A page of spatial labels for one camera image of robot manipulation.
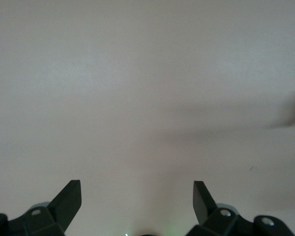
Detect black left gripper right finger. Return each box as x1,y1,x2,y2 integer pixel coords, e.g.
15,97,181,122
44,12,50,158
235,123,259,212
185,181,295,236

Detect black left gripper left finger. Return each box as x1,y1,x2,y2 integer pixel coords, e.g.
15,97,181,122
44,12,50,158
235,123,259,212
0,180,82,236

